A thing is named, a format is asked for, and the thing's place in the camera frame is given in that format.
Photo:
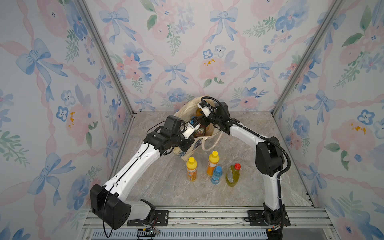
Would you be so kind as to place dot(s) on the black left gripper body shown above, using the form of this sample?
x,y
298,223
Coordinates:
x,y
180,141

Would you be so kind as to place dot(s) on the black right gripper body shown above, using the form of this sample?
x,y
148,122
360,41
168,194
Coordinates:
x,y
213,118

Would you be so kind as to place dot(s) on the orange pump soap bottle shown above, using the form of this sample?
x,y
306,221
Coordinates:
x,y
199,113

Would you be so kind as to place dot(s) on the dark red soap bottle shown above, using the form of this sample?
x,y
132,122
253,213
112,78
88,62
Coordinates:
x,y
200,131

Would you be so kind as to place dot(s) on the orange bottle yellow cap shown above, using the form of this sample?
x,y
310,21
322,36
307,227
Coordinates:
x,y
214,159
192,165

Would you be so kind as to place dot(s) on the cream canvas shopping bag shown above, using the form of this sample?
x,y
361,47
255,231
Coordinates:
x,y
207,142

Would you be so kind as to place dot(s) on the small blue bottle front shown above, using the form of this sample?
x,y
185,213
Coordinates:
x,y
217,174

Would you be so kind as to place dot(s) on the green soap bottle red cap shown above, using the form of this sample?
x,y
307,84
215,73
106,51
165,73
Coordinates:
x,y
233,175

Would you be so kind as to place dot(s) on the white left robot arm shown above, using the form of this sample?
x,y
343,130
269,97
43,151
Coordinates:
x,y
109,201

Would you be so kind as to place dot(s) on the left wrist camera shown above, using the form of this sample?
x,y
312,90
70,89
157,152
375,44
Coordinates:
x,y
175,126

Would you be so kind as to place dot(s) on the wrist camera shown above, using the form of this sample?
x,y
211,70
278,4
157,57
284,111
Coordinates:
x,y
175,126
205,107

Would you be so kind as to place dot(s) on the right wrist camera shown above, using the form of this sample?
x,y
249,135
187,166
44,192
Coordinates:
x,y
205,107

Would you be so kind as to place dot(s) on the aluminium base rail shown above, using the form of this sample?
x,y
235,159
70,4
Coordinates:
x,y
217,223

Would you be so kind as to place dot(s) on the aluminium corner post right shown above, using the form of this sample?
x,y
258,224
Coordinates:
x,y
328,19

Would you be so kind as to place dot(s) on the aluminium corner post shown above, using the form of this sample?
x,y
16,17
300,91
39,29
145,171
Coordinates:
x,y
328,19
95,34

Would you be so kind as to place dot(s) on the aluminium corner post left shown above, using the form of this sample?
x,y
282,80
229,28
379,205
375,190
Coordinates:
x,y
95,34

